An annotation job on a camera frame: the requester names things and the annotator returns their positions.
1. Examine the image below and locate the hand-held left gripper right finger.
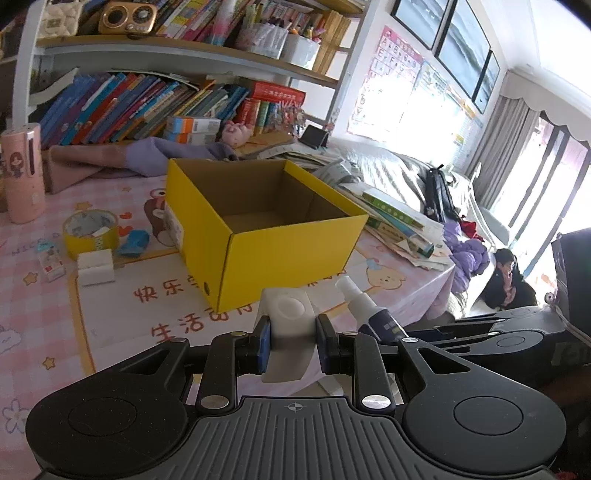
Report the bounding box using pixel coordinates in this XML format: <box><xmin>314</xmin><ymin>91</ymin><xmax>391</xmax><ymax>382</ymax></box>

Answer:
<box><xmin>316</xmin><ymin>315</ymin><xmax>486</xmax><ymax>413</ymax></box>

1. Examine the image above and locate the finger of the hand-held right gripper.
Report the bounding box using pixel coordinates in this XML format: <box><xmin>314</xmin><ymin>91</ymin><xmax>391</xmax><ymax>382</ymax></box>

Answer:
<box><xmin>406</xmin><ymin>324</ymin><xmax>499</xmax><ymax>359</ymax></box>
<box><xmin>455</xmin><ymin>305</ymin><xmax>562</xmax><ymax>331</ymax></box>

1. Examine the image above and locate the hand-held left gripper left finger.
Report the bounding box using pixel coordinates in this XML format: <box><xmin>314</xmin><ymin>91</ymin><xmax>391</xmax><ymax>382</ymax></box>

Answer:
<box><xmin>102</xmin><ymin>316</ymin><xmax>273</xmax><ymax>413</ymax></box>

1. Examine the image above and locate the white plastic block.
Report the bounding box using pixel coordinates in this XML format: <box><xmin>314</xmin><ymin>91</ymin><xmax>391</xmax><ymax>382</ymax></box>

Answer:
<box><xmin>256</xmin><ymin>287</ymin><xmax>319</xmax><ymax>384</ymax></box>

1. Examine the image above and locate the white spray bottle dark label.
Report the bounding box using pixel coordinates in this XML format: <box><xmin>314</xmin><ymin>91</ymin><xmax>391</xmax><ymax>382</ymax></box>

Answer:
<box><xmin>335</xmin><ymin>277</ymin><xmax>409</xmax><ymax>347</ymax></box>

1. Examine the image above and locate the yellow cardboard box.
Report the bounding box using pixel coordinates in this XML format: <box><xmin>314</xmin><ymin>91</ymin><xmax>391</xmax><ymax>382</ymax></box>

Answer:
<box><xmin>165</xmin><ymin>158</ymin><xmax>370</xmax><ymax>313</ymax></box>

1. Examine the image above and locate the blue glove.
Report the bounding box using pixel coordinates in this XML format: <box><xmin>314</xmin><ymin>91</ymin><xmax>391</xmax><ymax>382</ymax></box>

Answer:
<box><xmin>115</xmin><ymin>229</ymin><xmax>151</xmax><ymax>258</ymax></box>

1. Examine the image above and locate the purple clothing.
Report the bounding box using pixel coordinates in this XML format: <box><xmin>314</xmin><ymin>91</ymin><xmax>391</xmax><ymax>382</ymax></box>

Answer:
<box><xmin>443</xmin><ymin>219</ymin><xmax>490</xmax><ymax>296</ymax></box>

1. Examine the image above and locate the pile of books and papers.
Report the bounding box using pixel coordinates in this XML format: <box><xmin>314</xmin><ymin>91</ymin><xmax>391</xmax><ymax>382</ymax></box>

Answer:
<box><xmin>249</xmin><ymin>134</ymin><xmax>455</xmax><ymax>271</ymax></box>

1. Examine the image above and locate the black backpack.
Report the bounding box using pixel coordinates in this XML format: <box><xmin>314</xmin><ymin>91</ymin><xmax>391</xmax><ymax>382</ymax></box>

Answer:
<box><xmin>422</xmin><ymin>166</ymin><xmax>462</xmax><ymax>222</ymax></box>

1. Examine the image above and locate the grey curtain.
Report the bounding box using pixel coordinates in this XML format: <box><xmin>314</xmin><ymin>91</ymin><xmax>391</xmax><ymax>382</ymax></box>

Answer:
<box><xmin>462</xmin><ymin>69</ymin><xmax>591</xmax><ymax>232</ymax></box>

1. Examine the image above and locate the grey covered sofa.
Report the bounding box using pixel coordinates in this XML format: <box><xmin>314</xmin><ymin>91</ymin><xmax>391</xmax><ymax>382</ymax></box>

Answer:
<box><xmin>332</xmin><ymin>138</ymin><xmax>513</xmax><ymax>245</ymax></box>

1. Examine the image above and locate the small black stand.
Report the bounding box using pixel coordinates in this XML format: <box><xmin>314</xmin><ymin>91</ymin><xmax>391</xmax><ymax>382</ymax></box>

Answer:
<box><xmin>299</xmin><ymin>124</ymin><xmax>331</xmax><ymax>148</ymax></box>

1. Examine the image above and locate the pink pig plush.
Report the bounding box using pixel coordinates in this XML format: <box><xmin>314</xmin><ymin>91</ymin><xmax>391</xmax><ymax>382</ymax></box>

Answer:
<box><xmin>221</xmin><ymin>121</ymin><xmax>252</xmax><ymax>148</ymax></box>

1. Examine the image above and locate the yellow tape roll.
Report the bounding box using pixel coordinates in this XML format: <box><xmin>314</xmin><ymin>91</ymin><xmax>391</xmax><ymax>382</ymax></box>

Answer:
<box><xmin>62</xmin><ymin>209</ymin><xmax>120</xmax><ymax>261</ymax></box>

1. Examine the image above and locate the orange white blue carton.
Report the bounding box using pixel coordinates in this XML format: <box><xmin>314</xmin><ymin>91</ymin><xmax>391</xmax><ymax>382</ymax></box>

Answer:
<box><xmin>164</xmin><ymin>131</ymin><xmax>218</xmax><ymax>146</ymax></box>
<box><xmin>168</xmin><ymin>115</ymin><xmax>222</xmax><ymax>134</ymax></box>

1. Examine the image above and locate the pink checked tablecloth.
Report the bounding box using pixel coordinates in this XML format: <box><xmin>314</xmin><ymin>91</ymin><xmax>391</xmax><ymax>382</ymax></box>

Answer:
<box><xmin>0</xmin><ymin>171</ymin><xmax>455</xmax><ymax>462</ymax></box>

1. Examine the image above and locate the purple cloth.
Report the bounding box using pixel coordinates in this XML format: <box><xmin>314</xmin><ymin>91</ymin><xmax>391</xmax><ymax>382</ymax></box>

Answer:
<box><xmin>122</xmin><ymin>137</ymin><xmax>241</xmax><ymax>177</ymax></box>

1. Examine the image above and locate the small white red card box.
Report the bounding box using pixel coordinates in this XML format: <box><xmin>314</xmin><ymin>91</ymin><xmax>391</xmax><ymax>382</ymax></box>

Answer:
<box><xmin>39</xmin><ymin>256</ymin><xmax>66</xmax><ymax>283</ymax></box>

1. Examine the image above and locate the row of slim upright books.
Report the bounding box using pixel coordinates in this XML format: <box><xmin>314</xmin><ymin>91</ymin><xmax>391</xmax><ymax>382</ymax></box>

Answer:
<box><xmin>235</xmin><ymin>97</ymin><xmax>298</xmax><ymax>137</ymax></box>

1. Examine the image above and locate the red thick book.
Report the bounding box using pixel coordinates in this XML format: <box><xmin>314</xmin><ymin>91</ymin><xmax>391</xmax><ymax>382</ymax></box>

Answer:
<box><xmin>252</xmin><ymin>80</ymin><xmax>308</xmax><ymax>106</ymax></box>

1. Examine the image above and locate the pink cloth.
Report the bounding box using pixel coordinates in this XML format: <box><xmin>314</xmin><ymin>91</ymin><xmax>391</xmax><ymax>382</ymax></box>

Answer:
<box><xmin>41</xmin><ymin>144</ymin><xmax>139</xmax><ymax>195</ymax></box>

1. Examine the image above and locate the pink alphabet poster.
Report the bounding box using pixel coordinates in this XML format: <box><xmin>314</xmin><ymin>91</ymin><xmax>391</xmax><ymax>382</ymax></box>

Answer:
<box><xmin>348</xmin><ymin>25</ymin><xmax>426</xmax><ymax>139</ymax></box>

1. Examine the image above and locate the row of colourful books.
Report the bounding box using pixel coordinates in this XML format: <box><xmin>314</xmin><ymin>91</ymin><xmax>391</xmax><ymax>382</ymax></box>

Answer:
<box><xmin>39</xmin><ymin>71</ymin><xmax>252</xmax><ymax>148</ymax></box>

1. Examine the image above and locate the pink cartoon humidifier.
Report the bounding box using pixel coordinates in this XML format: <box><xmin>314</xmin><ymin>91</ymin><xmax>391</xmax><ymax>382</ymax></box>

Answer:
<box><xmin>0</xmin><ymin>124</ymin><xmax>47</xmax><ymax>225</ymax></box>

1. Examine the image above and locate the white pen holder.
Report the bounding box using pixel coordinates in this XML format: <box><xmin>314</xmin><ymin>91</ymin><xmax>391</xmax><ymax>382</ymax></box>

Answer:
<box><xmin>281</xmin><ymin>32</ymin><xmax>321</xmax><ymax>70</ymax></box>

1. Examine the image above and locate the white bookshelf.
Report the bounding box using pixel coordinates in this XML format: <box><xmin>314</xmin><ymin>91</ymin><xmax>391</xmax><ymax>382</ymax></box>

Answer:
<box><xmin>11</xmin><ymin>0</ymin><xmax>370</xmax><ymax>153</ymax></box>

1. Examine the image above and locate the row of yellow books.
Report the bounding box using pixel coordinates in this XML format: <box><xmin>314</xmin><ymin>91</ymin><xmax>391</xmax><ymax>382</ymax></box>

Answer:
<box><xmin>318</xmin><ymin>9</ymin><xmax>356</xmax><ymax>79</ymax></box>

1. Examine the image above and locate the pink patterned pen holder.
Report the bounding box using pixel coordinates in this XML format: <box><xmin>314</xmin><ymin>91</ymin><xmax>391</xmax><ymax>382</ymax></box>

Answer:
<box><xmin>238</xmin><ymin>21</ymin><xmax>289</xmax><ymax>58</ymax></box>

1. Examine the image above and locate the row of shelf books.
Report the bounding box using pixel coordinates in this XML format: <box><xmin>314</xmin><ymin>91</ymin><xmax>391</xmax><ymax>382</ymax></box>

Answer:
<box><xmin>154</xmin><ymin>0</ymin><xmax>259</xmax><ymax>47</ymax></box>

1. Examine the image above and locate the gold retro radio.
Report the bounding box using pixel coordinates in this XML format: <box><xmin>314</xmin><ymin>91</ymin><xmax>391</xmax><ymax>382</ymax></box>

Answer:
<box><xmin>98</xmin><ymin>1</ymin><xmax>160</xmax><ymax>37</ymax></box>

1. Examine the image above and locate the white quilted bag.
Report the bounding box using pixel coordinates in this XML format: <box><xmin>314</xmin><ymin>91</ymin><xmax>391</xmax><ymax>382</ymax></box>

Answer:
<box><xmin>39</xmin><ymin>0</ymin><xmax>86</xmax><ymax>38</ymax></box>

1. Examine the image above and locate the colourful wall chart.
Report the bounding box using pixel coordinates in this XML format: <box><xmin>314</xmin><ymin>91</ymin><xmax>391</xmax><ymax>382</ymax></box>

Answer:
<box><xmin>406</xmin><ymin>60</ymin><xmax>483</xmax><ymax>171</ymax></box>

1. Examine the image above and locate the small black picture frame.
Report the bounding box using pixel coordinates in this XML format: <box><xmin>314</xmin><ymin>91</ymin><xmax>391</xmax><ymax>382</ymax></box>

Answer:
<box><xmin>473</xmin><ymin>51</ymin><xmax>501</xmax><ymax>114</ymax></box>

